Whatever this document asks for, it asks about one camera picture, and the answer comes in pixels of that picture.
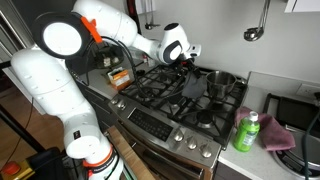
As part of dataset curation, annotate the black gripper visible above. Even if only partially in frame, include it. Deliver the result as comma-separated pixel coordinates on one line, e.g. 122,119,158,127
177,57,203,80

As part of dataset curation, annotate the grey kitchen towel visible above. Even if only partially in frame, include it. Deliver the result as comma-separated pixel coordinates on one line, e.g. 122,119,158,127
181,71,209,100

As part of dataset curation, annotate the small steel pot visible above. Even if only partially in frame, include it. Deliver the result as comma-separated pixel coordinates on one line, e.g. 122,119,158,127
204,70,238,101

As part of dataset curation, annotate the stainless gas stove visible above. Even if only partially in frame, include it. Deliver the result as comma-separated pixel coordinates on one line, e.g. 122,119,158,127
107,63,250,180

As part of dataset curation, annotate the hanging steel ladle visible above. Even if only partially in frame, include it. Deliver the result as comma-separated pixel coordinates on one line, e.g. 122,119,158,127
243,0,272,43

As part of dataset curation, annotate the orange cardboard box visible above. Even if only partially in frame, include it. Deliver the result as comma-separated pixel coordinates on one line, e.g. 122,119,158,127
106,66,132,92

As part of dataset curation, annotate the green dish soap bottle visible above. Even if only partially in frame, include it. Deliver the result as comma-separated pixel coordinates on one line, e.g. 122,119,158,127
232,110,261,153

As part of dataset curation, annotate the pink cloth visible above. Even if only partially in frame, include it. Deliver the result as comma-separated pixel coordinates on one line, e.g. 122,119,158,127
233,106,297,152

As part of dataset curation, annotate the wooden board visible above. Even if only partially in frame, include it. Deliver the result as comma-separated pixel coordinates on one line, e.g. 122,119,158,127
105,125,156,180

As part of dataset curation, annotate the black stand leg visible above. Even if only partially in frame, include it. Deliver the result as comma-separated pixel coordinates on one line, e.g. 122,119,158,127
0,103,47,155

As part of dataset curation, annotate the yellow button box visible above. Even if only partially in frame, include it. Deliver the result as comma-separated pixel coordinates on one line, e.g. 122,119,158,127
0,158,37,180

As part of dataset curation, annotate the red emergency stop button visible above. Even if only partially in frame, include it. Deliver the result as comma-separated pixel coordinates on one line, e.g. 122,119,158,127
1,161,22,177

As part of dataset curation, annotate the dark braided robot cable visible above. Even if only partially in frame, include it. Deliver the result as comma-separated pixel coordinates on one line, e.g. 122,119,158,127
84,35,188,102

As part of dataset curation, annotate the orange cable clip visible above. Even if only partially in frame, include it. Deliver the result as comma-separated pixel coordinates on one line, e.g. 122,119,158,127
80,16,104,45

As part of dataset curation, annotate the white wall outlet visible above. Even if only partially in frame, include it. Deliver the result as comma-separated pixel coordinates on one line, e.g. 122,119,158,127
295,82,320,100

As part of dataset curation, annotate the white wall cabinet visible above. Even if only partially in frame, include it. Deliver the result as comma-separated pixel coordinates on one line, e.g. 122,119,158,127
284,0,320,14

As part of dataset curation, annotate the dark green cable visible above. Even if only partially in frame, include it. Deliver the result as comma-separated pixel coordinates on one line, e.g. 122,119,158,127
301,105,320,180

